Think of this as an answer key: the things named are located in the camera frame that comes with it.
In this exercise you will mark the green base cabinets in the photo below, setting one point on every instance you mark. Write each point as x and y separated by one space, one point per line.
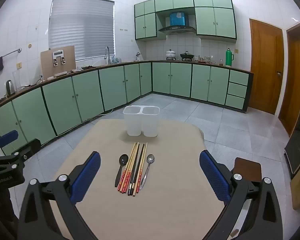
60 105

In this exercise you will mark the window blind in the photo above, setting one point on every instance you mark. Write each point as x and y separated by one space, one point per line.
82 30

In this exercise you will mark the metal spoon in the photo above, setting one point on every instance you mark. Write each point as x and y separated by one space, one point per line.
148 166

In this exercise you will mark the black wok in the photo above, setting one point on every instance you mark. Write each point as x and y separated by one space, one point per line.
187 55

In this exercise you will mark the steel electric kettle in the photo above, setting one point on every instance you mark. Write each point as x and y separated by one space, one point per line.
9 88

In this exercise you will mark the black chopstick silver band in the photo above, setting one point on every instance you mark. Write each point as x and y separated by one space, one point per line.
138 170
135 170

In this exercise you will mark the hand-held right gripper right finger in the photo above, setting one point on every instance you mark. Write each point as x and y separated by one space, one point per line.
213 177

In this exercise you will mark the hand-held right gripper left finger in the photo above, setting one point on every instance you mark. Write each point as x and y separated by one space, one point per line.
86 177

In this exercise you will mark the green wall cabinets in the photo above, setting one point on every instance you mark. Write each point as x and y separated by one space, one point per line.
215 21

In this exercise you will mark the cardboard box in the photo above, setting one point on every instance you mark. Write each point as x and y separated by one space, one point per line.
70 60

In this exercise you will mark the metal towel bar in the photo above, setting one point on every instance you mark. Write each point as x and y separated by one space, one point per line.
10 53

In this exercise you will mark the white cooking pot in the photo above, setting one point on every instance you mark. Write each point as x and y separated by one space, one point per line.
170 54

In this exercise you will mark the chrome kitchen faucet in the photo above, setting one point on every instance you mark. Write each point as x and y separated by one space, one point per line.
107 53

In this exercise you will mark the yellow wall switch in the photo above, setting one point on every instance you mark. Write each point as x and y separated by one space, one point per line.
19 65

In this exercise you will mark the brown stool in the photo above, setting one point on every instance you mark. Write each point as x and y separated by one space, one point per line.
248 168

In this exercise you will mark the range hood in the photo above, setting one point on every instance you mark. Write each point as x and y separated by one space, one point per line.
176 29

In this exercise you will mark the small wall tap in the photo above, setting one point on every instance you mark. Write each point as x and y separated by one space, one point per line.
138 55

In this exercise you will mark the clear plastic pitcher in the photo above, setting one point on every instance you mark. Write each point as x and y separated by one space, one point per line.
18 80

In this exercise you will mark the blue hood chimney cover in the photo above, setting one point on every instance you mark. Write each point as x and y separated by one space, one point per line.
177 18

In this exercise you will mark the white water purifier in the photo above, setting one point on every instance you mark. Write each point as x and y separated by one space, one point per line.
58 57

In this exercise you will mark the black plastic spoon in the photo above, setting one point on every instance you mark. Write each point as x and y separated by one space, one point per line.
122 163

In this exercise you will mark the plain wooden door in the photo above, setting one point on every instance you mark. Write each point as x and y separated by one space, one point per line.
293 80

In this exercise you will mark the white two-compartment utensil holder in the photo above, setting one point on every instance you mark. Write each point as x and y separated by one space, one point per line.
141 121

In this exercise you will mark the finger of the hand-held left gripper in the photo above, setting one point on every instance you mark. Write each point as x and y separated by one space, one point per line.
7 137
30 148

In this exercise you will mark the green thermos flask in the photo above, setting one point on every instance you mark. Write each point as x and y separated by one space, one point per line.
229 58

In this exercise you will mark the group of glass jars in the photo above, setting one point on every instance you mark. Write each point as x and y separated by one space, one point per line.
206 60

